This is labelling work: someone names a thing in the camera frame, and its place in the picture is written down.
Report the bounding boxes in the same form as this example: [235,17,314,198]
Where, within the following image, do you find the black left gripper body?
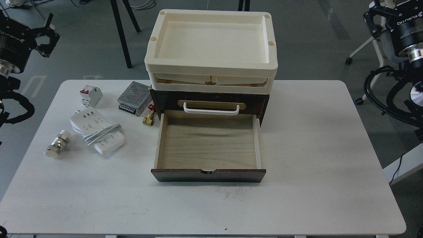
[0,15,37,73]

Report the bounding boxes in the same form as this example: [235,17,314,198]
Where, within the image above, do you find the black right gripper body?
[387,9,423,57]

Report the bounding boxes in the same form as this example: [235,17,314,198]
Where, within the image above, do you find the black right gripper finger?
[363,7,390,39]
[369,0,397,10]

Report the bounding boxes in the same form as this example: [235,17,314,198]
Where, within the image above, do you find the white power strip with cable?
[70,107,125,155]

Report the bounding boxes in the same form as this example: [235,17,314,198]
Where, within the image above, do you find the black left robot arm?
[0,13,59,125]

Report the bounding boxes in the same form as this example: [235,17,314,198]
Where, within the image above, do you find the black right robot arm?
[364,0,423,141]

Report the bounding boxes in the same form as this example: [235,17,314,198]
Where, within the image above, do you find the white office chair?
[345,0,407,105]

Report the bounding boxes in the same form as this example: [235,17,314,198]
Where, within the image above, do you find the white red circuit breaker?
[80,85,103,107]

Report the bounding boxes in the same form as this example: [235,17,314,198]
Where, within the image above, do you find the black table leg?
[110,0,141,69]

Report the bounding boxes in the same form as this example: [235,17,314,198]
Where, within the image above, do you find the silver white pipe fitting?
[44,130,71,158]

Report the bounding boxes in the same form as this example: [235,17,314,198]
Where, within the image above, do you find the metal mesh power supply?
[117,81,152,117]

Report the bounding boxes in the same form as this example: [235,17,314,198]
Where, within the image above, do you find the cream plastic tray lower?
[149,72,274,95]

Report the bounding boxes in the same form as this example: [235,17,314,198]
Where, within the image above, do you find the cream plastic tray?
[149,72,274,95]
[144,9,278,78]

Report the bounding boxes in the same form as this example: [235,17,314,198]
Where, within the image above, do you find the cream plastic tray top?
[144,9,278,78]

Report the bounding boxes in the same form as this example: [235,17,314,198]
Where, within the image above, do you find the open wooden drawer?
[151,110,266,183]

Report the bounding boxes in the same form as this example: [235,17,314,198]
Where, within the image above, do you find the brass valve red handle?
[142,104,157,126]

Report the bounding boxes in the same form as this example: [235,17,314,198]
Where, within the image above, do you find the white drawer handle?
[183,102,240,116]

